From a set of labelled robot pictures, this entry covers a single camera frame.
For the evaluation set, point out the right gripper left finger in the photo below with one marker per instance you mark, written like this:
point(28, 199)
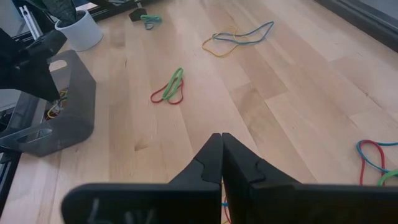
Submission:
point(186, 193)

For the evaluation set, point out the white plant pot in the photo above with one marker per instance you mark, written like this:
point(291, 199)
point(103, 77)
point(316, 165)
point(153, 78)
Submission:
point(82, 34)

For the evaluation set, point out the green rubber band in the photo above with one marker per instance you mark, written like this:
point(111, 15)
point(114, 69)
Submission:
point(179, 70)
point(388, 175)
point(63, 93)
point(151, 19)

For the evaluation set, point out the translucent grey plastic bin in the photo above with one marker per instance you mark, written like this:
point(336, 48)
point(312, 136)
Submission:
point(77, 118)

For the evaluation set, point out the green artificial succulent plant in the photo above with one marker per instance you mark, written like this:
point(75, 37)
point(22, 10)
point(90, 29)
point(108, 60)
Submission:
point(62, 7)

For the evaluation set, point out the blue rubber band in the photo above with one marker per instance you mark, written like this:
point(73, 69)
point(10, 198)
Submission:
point(388, 144)
point(270, 26)
point(149, 26)
point(224, 204)

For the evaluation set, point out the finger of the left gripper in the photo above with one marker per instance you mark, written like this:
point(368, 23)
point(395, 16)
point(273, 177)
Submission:
point(43, 85)

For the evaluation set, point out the silver aluminium bracket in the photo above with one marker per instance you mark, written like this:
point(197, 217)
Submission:
point(29, 21)

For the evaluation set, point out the small black clip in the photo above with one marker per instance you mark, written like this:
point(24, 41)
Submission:
point(137, 14)

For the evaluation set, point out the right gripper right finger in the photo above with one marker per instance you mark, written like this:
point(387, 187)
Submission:
point(264, 199)

